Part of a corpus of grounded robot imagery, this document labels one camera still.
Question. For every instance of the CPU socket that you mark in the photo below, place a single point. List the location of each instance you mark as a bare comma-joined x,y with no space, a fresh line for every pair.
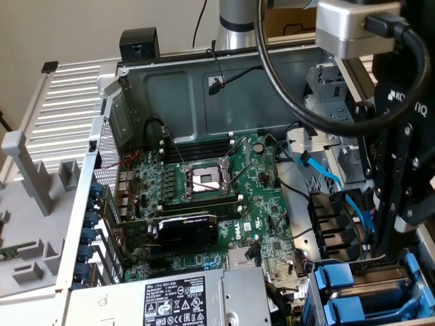
204,178

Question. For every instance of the small black table clip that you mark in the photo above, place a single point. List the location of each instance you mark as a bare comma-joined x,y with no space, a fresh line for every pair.
50,67

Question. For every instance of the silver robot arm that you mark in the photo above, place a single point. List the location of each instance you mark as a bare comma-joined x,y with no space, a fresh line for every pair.
238,34

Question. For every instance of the lower blue drive caddy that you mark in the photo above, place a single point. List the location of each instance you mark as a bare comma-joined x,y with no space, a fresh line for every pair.
314,302

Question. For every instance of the metal locking lever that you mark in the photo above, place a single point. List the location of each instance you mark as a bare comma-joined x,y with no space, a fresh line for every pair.
175,149
207,185

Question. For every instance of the black plastic finned shroud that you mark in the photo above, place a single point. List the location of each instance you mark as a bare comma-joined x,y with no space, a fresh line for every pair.
326,231

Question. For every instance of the open grey PC case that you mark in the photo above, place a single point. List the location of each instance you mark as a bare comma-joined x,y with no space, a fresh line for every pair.
170,102

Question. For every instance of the brown cardboard box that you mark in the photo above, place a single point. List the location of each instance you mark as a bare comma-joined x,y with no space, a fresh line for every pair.
275,20

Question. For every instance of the black graphics card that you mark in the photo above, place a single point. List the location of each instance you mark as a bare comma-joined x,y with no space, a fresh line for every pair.
187,234

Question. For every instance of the grey metal drive cage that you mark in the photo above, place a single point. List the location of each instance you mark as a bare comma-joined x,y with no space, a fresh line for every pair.
334,98

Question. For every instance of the grey power supply unit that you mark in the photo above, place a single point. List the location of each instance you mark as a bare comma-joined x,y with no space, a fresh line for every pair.
238,295

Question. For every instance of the blue card retention clip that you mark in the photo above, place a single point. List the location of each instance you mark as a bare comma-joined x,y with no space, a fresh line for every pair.
91,204
89,236
82,272
90,219
85,254
96,189

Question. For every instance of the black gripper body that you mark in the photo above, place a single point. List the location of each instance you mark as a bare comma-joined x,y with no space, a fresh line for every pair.
384,85

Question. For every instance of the black RAM slot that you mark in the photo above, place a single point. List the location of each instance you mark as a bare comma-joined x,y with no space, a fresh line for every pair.
227,212
204,202
204,153
204,144

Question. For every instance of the green RAM stick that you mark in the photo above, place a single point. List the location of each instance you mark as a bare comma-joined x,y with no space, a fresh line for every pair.
13,252

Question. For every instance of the silver heatsink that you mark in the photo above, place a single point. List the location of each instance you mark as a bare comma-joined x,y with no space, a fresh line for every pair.
236,258

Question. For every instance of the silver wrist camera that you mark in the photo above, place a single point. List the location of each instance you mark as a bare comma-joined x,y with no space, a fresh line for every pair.
340,30

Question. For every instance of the silver coin battery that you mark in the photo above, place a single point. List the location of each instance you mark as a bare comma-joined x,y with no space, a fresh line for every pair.
259,147

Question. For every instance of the black box device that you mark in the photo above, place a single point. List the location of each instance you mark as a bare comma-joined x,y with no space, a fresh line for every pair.
139,44

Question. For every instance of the green motherboard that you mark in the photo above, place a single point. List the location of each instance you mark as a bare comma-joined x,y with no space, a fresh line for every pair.
258,203

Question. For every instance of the grey parts rack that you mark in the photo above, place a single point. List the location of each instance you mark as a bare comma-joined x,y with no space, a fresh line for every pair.
30,217

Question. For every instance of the hard disk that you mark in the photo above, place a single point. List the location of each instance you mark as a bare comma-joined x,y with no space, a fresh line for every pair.
374,295

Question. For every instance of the metal socket cover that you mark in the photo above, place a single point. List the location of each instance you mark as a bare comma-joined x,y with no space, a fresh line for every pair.
246,149

